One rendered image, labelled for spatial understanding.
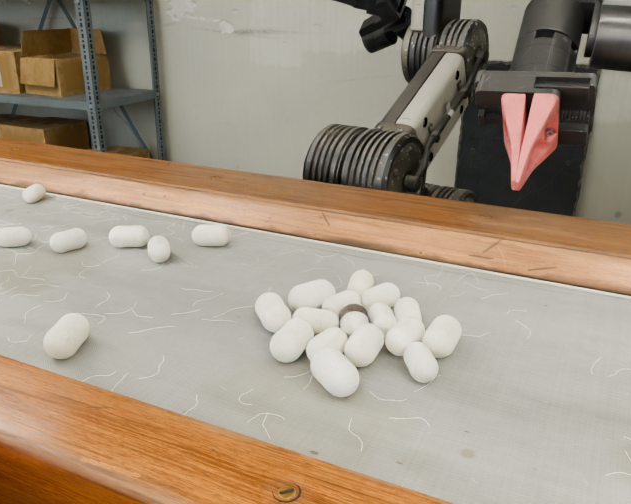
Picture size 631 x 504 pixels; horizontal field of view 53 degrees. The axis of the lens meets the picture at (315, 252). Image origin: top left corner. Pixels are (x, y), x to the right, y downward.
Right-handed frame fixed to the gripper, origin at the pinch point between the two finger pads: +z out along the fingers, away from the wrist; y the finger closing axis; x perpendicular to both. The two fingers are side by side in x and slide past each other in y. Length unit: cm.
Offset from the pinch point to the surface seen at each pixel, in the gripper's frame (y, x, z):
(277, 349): -9.8, -12.3, 22.9
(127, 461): -10.2, -21.8, 32.0
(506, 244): 0.0, 2.5, 5.2
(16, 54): -223, 94, -105
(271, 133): -127, 148, -115
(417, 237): -7.8, 2.4, 5.7
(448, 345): -0.5, -8.8, 19.2
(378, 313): -5.7, -8.2, 17.7
